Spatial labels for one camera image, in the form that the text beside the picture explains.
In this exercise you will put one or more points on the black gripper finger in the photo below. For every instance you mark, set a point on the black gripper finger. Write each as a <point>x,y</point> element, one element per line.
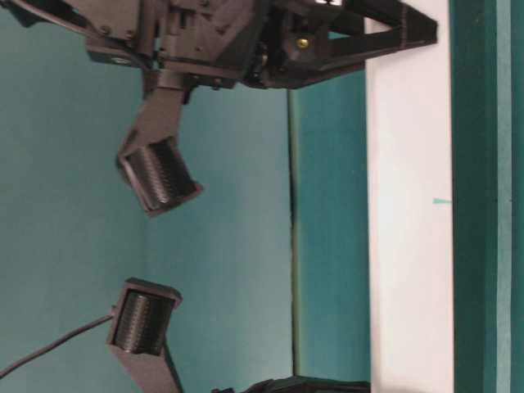
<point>407,28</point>
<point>296,50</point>
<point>302,384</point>

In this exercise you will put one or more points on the white wooden board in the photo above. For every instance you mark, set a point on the white wooden board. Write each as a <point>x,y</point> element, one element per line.
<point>410,216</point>

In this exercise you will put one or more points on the teal backdrop sheet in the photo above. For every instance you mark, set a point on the teal backdrop sheet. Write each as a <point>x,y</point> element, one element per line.
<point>487,123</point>

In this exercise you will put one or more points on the black gripper body top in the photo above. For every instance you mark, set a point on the black gripper body top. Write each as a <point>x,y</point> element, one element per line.
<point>209,39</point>

